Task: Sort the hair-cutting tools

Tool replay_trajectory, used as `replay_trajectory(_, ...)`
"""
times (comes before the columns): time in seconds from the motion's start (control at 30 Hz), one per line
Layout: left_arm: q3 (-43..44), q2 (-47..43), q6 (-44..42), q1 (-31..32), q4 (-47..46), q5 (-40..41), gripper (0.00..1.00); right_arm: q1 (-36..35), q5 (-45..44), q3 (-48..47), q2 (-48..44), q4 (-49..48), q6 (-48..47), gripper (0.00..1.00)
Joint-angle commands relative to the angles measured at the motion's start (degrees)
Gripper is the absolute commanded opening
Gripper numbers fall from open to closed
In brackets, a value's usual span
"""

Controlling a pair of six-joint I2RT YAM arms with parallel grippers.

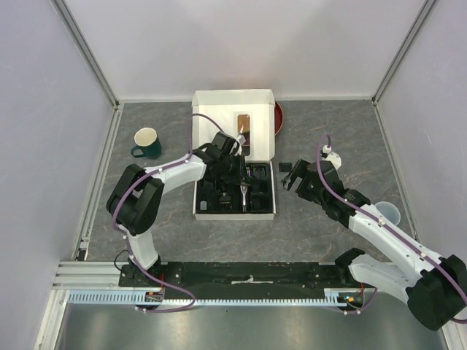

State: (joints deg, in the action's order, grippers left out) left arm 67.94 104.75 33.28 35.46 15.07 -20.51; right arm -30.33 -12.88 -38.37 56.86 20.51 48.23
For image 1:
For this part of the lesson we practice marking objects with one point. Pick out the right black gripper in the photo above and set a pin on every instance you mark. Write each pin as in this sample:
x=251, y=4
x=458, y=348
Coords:
x=298, y=170

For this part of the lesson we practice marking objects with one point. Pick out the white cardboard clipper box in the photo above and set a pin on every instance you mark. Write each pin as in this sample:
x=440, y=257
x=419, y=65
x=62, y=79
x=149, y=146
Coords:
x=235, y=129

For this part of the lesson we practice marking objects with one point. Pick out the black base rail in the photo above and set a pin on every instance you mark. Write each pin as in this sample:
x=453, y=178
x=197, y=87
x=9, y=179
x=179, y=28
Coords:
x=213, y=280

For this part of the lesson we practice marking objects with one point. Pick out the red bowl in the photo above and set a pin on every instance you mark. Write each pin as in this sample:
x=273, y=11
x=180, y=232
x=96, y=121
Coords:
x=278, y=118

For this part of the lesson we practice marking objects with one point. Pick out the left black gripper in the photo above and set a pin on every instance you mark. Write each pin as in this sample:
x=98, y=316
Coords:
x=241, y=177

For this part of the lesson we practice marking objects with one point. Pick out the dark green mug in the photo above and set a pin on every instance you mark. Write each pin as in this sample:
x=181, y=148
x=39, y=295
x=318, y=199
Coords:
x=147, y=144

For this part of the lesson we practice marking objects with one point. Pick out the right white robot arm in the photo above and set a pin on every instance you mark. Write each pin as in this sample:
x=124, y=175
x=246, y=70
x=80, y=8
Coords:
x=433, y=287

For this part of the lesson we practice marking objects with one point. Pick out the clear plastic measuring cup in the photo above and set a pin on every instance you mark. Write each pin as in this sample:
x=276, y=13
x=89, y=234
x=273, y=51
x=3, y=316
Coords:
x=390, y=211

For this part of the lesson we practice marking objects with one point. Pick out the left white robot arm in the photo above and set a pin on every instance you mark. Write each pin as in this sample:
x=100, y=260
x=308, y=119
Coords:
x=136, y=198

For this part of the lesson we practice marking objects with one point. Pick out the small oil bottle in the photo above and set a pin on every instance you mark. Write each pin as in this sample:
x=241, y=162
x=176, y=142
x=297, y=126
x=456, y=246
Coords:
x=204, y=205

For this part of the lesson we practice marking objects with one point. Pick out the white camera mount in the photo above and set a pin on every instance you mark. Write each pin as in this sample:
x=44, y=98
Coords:
x=327, y=154
x=241, y=139

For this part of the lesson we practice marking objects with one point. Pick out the black silver hair clipper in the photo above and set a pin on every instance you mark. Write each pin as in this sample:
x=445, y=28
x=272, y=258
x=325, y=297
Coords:
x=245, y=192

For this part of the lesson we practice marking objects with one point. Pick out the black comb guard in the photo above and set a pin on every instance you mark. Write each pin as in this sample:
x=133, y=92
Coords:
x=225, y=202
x=285, y=167

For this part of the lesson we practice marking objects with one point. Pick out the black plastic tray insert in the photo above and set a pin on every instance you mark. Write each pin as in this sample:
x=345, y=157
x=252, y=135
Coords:
x=262, y=196

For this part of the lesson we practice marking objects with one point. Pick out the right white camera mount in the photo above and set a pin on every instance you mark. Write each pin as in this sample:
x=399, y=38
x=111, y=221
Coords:
x=327, y=154

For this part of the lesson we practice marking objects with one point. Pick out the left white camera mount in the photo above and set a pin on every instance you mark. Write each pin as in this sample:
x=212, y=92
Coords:
x=241, y=139

